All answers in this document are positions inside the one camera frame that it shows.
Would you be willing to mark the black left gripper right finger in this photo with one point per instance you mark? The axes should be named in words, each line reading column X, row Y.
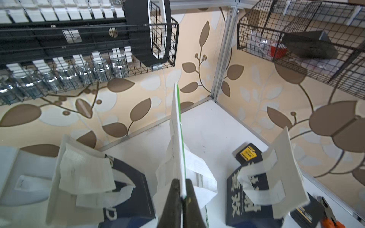
column 192, row 217

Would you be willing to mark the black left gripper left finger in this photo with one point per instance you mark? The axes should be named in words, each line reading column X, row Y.
column 171, row 215

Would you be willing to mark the dark navy small bag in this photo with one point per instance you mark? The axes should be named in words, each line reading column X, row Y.
column 128, row 206

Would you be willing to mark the small green paper bag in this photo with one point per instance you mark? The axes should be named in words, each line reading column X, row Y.
column 180, row 163

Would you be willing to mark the white paper bag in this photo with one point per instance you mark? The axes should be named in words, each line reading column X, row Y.
column 25, row 177

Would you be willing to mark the navy blue paper bag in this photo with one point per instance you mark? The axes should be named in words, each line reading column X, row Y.
column 241, row 212

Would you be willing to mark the black yellow flat case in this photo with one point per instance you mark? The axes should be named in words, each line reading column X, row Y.
column 265, row 187

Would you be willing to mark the tool in right basket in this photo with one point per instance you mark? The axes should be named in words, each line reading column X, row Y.
column 309, row 44

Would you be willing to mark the black socket set holder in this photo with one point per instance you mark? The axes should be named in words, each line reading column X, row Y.
column 99, row 28

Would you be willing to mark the orange handled pliers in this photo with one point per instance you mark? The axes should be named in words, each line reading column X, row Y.
column 329, row 220

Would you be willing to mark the black wire basket right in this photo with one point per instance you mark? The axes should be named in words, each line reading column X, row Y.
column 261, row 28

